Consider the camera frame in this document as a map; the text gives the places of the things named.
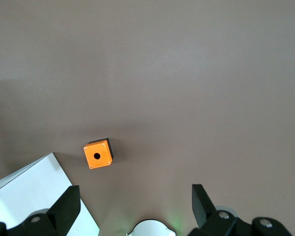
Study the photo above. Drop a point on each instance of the white drawer cabinet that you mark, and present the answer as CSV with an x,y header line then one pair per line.
x,y
34,191

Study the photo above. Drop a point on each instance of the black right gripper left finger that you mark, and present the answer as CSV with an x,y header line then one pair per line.
x,y
64,211

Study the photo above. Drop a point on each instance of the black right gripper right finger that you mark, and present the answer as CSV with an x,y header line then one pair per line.
x,y
204,214

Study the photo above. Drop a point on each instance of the orange button enclosure box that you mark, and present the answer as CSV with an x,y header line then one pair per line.
x,y
97,156

